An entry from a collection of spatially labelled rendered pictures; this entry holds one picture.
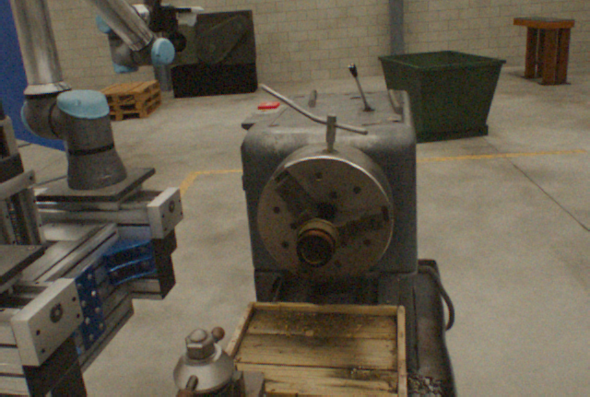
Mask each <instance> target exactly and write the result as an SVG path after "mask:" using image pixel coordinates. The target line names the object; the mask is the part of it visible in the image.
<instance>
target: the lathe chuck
mask: <svg viewBox="0 0 590 397"><path fill-rule="evenodd" d="M324 150H326V146H316V147H310V148H306V149H303V150H302V151H299V152H297V153H295V154H294V155H291V156H289V157H288V158H286V160H285V161H284V162H283V163H282V164H281V165H280V166H279V167H278V168H277V170H276V171H275V173H274V174H272V176H271V177H270V180H269V181H268V183H267V184H266V186H265V188H264V189H263V191H262V193H261V196H260V200H259V204H258V209H257V223H258V228H259V232H260V235H261V238H262V241H263V243H264V244H265V247H266V248H267V250H268V251H269V253H270V254H271V255H273V256H274V257H275V258H276V261H277V262H279V263H280V264H281V265H282V266H283V267H285V268H286V269H288V270H289V271H291V272H293V273H294V274H296V273H297V270H298V267H299V264H300V262H301V261H300V260H299V257H298V255H297V233H298V230H299V227H298V226H297V225H296V224H295V223H294V220H295V216H294V215H292V214H291V213H290V212H289V211H288V210H287V208H286V207H287V204H286V203H285V202H284V201H283V200H282V199H281V196H280V195H279V194H278V193H277V192H276V191H275V189H276V188H277V185H278V183H277V182H276V181H275V177H276V176H277V175H278V174H279V172H280V171H282V170H283V169H286V170H287V171H288V173H289V174H290V175H291V176H293V177H294V178H295V180H296V181H297V182H298V184H299V185H300V186H301V187H302V188H303V189H304V190H305V191H306V192H307V193H308V194H309V195H310V196H311V197H312V198H313V199H314V201H315V202H316V203H317V204H329V205H332V206H334V207H335V208H336V209H337V210H338V211H339V212H343V211H350V210H357V209H364V208H372V207H378V206H385V205H388V209H390V215H391V221H386V222H383V229H379V230H373V231H364V232H363V235H362V236H356V237H348V242H340V243H339V247H338V249H337V251H336V253H335V255H334V256H333V257H332V258H331V260H330V261H329V263H328V264H326V265H325V266H323V267H319V268H316V270H315V271H314V274H313V278H311V279H312V280H313V281H317V282H341V281H344V280H346V279H349V278H352V277H355V276H357V275H360V274H362V273H364V272H366V271H367V270H369V269H370V268H372V267H373V266H374V265H375V264H377V263H378V262H379V259H380V258H381V257H382V256H383V254H384V252H385V250H386V248H387V246H388V244H389V241H391V238H392V234H393V226H394V205H393V197H392V194H391V190H390V188H388V185H387V183H386V181H385V179H384V176H383V175H382V173H381V172H380V171H379V170H378V169H377V168H376V167H375V166H374V165H373V164H372V163H371V162H370V161H368V160H367V158H365V157H363V156H362V155H360V154H358V153H356V152H354V151H351V150H348V149H345V148H342V147H337V146H334V150H335V151H336V152H337V153H334V154H332V153H325V152H323V151H324Z"/></svg>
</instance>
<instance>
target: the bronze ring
mask: <svg viewBox="0 0 590 397"><path fill-rule="evenodd" d="M313 240H315V241H319V242H321V243H322V244H319V243H315V242H314V241H313ZM339 243H340V237H339V233H338V231H337V229H336V227H335V226H334V225H333V224H331V223H329V222H327V221H325V220H322V219H313V220H308V221H306V222H305V223H303V224H302V225H301V227H300V228H299V230H298V233H297V255H298V257H299V260H300V261H301V262H302V263H303V264H304V265H306V266H309V267H312V268H319V267H323V266H325V265H326V264H328V263H329V261H330V260H331V258H332V257H333V256H334V255H335V253H336V251H337V249H338V247H339Z"/></svg>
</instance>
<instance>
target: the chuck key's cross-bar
mask: <svg viewBox="0 0 590 397"><path fill-rule="evenodd" d="M262 90H264V91H266V92H267V93H269V94H270V95H273V96H275V97H276V98H278V100H280V101H282V102H283V103H285V104H286V105H288V106H290V107H291V108H293V109H294V110H296V111H298V112H300V113H301V114H303V115H305V116H306V117H308V118H309V119H312V121H314V122H315V123H320V124H323V125H326V120H325V119H322V118H319V117H316V116H315V115H313V114H312V113H309V112H307V111H306V110H304V109H303V108H301V107H300V106H298V105H296V104H295V103H293V102H290V101H289V100H288V99H287V98H285V97H283V96H282V95H280V94H278V93H277V92H276V91H275V90H273V89H270V88H268V87H266V86H265V85H263V86H262ZM333 126H334V127H335V128H339V129H342V130H346V131H351V132H354V133H358V134H367V133H368V131H367V130H365V129H361V128H358V127H354V126H350V125H345V124H342V123H334V124H333Z"/></svg>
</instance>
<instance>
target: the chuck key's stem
mask: <svg viewBox="0 0 590 397"><path fill-rule="evenodd" d="M336 117H337V115H336V114H334V113H328V114H327V115H326V130H325V141H326V143H327V146H326V151H325V152H328V153H333V152H334V142H335V141H336V128H335V127H334V126H333V124H334V123H336Z"/></svg>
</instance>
